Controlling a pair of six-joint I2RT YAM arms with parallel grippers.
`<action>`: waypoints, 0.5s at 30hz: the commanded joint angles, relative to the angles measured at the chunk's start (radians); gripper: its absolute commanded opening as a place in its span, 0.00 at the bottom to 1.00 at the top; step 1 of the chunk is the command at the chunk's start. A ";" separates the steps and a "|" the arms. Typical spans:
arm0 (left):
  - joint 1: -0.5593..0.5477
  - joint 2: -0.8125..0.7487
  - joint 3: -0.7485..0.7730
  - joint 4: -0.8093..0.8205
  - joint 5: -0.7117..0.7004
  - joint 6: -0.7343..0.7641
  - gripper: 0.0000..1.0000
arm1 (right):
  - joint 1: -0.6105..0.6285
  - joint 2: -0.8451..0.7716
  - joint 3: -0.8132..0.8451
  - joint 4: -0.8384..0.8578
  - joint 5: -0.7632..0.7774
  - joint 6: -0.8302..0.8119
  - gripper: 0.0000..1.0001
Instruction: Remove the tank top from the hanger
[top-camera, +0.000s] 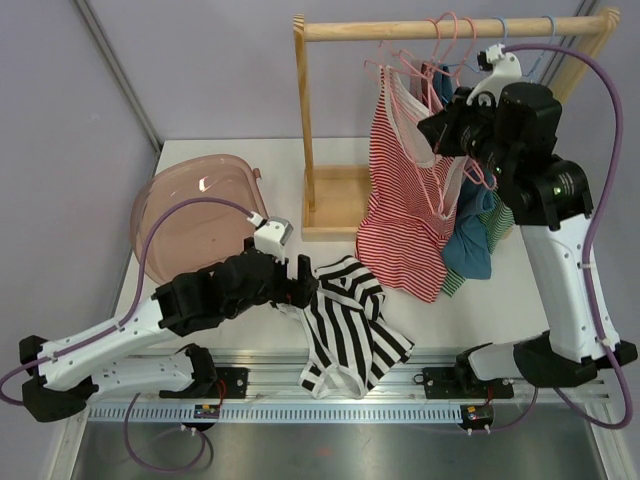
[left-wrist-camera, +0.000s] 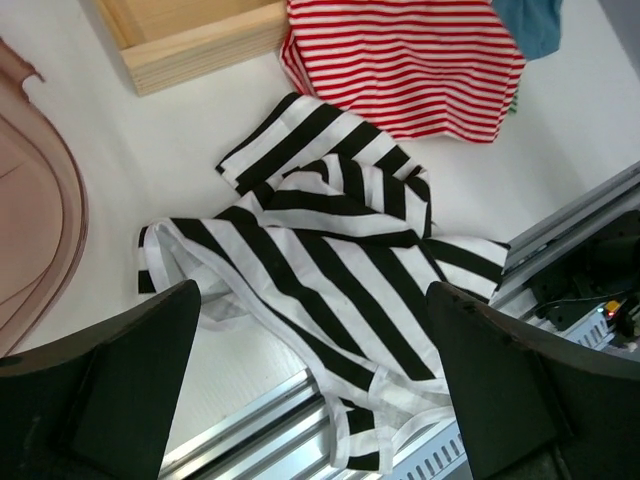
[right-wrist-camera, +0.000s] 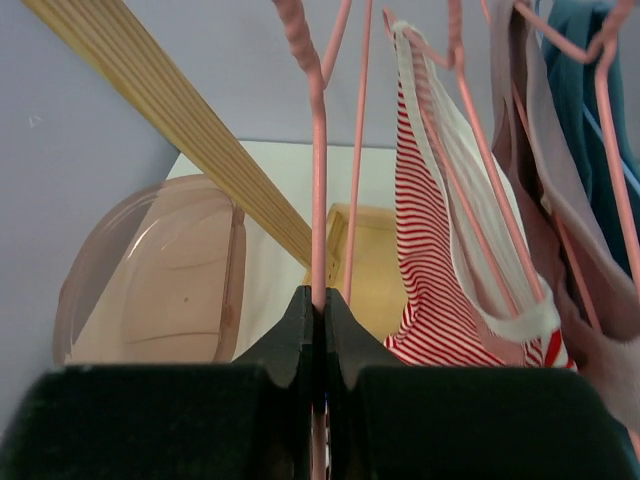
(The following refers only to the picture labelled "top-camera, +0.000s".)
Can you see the pink wire hanger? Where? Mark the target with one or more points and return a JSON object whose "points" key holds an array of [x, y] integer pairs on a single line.
{"points": [[390, 69], [448, 33], [473, 170]]}

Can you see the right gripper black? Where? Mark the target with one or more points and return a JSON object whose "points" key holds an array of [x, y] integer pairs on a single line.
{"points": [[441, 129]]}

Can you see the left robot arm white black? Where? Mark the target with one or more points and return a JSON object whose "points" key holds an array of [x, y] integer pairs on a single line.
{"points": [[191, 302]]}

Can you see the green white striped tank top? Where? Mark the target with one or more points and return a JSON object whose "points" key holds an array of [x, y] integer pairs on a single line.
{"points": [[498, 224]]}

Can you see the red white striped tank top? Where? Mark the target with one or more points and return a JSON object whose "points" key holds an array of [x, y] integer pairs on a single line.
{"points": [[399, 239]]}

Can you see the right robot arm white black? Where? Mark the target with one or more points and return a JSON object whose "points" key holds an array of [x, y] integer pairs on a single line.
{"points": [[513, 136]]}

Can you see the mauve pink tank top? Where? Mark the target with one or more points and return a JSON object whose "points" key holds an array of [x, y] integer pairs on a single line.
{"points": [[427, 88]]}

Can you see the aluminium mounting rail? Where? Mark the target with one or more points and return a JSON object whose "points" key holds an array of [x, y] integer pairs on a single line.
{"points": [[191, 373]]}

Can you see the white slotted cable duct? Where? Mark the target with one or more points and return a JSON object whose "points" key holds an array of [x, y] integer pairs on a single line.
{"points": [[275, 413]]}

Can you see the black white striped tank top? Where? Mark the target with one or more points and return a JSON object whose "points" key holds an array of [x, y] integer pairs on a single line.
{"points": [[351, 346]]}

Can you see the blue wire hanger left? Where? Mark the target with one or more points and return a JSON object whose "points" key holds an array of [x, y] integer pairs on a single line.
{"points": [[476, 69]]}

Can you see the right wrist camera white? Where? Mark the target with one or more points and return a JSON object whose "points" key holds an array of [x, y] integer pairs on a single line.
{"points": [[504, 68]]}

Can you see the pink translucent plastic basin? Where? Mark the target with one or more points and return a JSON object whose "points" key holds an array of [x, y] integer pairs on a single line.
{"points": [[201, 234]]}

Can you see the teal blue tank top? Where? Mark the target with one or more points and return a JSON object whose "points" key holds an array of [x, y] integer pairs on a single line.
{"points": [[467, 255]]}

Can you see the wooden clothes rack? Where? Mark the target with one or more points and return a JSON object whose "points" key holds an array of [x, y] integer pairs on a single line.
{"points": [[335, 197]]}

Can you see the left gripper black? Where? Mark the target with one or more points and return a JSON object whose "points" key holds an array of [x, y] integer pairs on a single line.
{"points": [[293, 292]]}

